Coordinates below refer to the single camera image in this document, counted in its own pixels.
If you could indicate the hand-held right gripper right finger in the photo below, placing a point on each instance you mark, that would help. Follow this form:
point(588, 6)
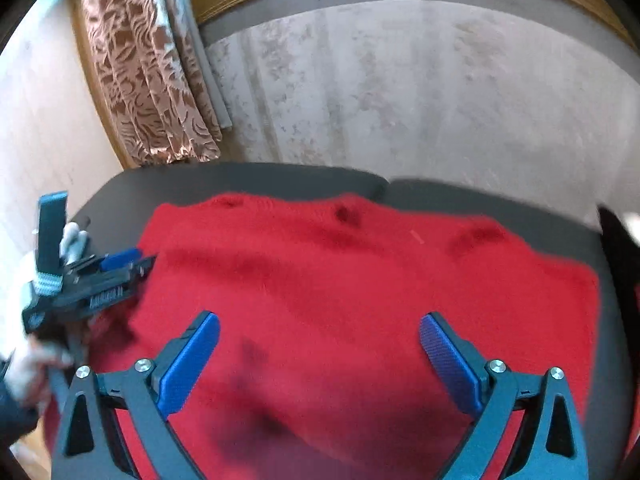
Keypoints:
point(450, 365)

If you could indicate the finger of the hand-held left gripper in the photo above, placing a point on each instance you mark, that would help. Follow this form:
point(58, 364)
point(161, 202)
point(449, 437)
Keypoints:
point(135, 272)
point(117, 260)

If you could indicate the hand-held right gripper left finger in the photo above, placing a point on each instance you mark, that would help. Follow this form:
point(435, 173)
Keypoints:
point(187, 360)

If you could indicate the red fuzzy knit sweater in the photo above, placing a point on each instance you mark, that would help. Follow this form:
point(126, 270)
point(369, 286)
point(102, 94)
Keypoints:
point(350, 285)

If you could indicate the person's left hand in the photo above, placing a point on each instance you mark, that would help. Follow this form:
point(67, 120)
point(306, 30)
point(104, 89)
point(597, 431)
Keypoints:
point(30, 370)

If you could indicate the pale blue ribbed sweater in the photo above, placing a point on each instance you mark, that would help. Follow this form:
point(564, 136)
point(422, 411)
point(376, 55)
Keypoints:
point(72, 245)

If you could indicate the brown patterned curtain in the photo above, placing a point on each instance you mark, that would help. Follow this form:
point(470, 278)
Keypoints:
point(145, 85)

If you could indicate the grey pipe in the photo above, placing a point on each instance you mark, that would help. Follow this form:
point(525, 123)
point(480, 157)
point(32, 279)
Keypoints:
point(215, 90)

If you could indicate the black garment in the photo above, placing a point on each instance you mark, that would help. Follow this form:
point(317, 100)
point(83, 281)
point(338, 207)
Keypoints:
point(612, 232)

